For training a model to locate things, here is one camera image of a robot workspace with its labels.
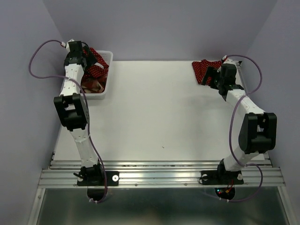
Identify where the white plastic basket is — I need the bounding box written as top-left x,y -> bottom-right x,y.
60,50 -> 114,101

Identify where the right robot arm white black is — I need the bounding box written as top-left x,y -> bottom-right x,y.
199,63 -> 277,185

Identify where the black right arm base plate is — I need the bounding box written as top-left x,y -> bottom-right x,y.
200,170 -> 244,186

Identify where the aluminium rail frame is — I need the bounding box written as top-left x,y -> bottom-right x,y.
27,60 -> 295,225

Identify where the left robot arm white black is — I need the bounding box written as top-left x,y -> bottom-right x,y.
53,40 -> 105,186

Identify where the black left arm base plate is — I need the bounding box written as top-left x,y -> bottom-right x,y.
74,171 -> 120,187

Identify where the red patterned skirt in basket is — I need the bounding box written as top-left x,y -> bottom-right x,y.
81,74 -> 107,94

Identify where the red polka dot skirt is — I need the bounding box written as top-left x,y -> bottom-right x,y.
192,60 -> 221,84
83,47 -> 109,78

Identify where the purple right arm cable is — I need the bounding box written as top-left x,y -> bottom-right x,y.
203,54 -> 263,204

